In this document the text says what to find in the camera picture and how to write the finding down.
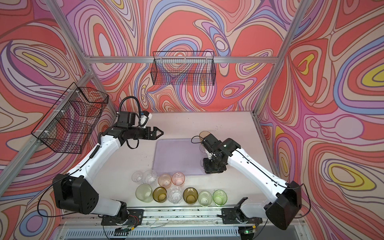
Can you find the amber cup right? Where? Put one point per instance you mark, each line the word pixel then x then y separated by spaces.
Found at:
pixel 190 195

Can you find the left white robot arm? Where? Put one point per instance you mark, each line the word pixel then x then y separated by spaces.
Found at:
pixel 74 192

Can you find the small clear cup far left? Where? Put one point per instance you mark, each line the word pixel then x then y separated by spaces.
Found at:
pixel 137 176

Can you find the pale green cup front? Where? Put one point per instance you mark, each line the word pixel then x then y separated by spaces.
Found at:
pixel 205 198

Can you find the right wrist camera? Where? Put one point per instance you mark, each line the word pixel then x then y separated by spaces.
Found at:
pixel 211 143

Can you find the black wire basket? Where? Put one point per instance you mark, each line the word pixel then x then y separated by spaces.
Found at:
pixel 183 68
pixel 68 128

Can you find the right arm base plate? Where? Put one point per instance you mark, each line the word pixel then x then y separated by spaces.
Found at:
pixel 231 215

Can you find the pink cup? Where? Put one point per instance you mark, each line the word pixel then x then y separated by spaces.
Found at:
pixel 178 179

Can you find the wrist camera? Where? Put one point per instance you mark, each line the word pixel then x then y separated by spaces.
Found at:
pixel 211 143
pixel 129 119

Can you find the yellow plastic cup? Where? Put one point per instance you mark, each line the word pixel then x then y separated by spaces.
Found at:
pixel 204 134

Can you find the peach cup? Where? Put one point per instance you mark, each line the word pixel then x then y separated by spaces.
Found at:
pixel 165 181

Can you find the amber cup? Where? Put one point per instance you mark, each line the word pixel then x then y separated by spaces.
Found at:
pixel 160 195
pixel 190 195

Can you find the amber cup left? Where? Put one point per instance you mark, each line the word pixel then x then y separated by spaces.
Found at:
pixel 160 195

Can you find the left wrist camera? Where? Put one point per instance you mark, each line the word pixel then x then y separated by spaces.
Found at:
pixel 129 119

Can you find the black wire basket left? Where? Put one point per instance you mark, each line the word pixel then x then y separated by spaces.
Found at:
pixel 68 128

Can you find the lilac plastic tray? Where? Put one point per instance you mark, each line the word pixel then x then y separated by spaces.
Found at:
pixel 178 155

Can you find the bright green cup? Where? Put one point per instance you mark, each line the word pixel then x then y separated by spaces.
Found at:
pixel 220 197

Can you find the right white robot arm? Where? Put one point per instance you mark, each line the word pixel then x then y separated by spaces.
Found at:
pixel 284 200

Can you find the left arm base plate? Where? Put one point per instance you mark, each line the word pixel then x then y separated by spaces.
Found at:
pixel 133 218

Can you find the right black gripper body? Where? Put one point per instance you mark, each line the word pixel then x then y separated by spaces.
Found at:
pixel 213 166

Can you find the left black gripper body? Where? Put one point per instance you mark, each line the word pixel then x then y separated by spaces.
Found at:
pixel 139 133

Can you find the pale green large cup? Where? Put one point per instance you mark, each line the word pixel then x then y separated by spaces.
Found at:
pixel 144 193

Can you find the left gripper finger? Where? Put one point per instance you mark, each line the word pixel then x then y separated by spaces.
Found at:
pixel 155 128
pixel 157 135

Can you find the black wire basket back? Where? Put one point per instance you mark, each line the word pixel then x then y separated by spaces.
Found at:
pixel 183 68

